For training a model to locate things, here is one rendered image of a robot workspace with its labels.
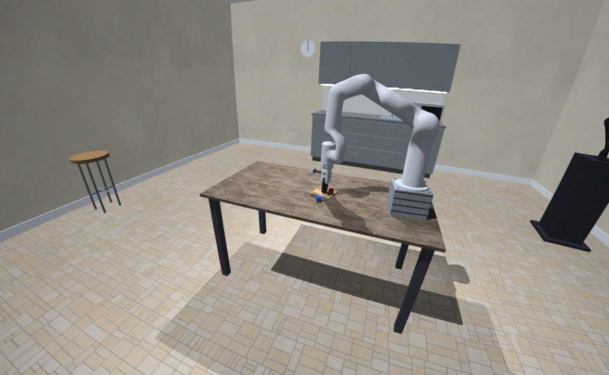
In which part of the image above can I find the beige flat mat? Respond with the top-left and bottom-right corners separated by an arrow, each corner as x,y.
311,186 -> 338,199

